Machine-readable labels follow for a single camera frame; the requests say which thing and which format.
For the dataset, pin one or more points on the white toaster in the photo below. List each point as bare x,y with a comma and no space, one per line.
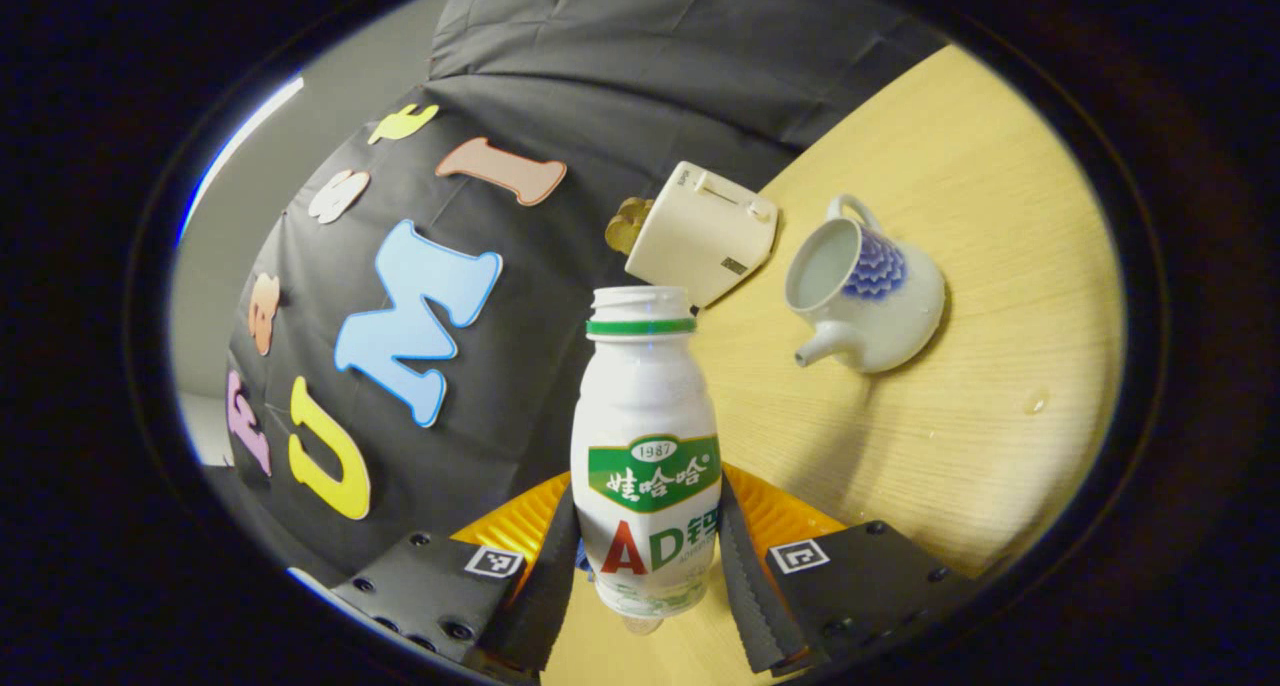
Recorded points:
700,236

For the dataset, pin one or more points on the white water bottle green label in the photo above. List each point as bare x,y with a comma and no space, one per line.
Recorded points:
645,396

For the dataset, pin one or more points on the black backdrop cloth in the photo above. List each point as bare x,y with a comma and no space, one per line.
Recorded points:
560,96

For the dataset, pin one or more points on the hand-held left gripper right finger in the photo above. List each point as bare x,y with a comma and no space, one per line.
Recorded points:
745,596

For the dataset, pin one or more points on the white teacup blue pattern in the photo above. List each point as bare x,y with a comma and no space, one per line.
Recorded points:
890,316

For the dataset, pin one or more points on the brown bread slice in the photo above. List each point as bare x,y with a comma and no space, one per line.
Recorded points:
622,236
635,211

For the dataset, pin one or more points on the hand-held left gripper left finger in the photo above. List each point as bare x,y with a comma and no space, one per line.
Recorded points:
545,606

